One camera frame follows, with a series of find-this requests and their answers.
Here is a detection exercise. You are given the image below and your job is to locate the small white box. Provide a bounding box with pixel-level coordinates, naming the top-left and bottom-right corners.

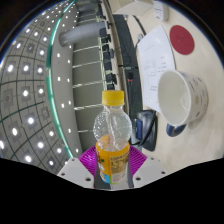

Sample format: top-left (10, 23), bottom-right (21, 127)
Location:
top-left (153, 0), bottom-right (170, 22)

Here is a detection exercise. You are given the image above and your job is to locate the group of ceiling lights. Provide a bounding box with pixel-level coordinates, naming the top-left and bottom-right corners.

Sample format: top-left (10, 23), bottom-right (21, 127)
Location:
top-left (0, 6), bottom-right (78, 168)

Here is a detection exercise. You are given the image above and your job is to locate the white mug with blue handle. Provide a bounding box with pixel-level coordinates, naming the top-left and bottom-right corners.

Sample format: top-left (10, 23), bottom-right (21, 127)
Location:
top-left (157, 69), bottom-right (210, 138)

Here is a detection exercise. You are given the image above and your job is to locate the white printed paper sheet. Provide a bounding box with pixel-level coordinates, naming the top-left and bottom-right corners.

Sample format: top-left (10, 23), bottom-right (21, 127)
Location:
top-left (136, 24), bottom-right (177, 113)

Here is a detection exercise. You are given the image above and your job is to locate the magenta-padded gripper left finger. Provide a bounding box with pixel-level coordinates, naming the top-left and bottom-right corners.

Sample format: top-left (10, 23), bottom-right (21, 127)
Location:
top-left (57, 145), bottom-right (100, 190)

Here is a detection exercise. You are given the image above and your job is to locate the flat round red coaster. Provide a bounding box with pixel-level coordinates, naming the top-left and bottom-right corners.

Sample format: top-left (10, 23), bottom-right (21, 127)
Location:
top-left (169, 24), bottom-right (196, 56)

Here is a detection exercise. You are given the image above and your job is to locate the row of black office chairs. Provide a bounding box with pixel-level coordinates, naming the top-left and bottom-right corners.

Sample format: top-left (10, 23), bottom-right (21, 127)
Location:
top-left (99, 6), bottom-right (119, 91)

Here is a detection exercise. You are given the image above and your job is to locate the yellow-capped orange juice bottle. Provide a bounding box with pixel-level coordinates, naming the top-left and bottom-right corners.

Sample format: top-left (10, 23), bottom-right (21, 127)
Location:
top-left (92, 89), bottom-right (133, 185)

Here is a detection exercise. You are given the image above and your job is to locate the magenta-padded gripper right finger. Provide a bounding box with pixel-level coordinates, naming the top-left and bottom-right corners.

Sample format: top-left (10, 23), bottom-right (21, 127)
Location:
top-left (126, 145), bottom-right (167, 190)

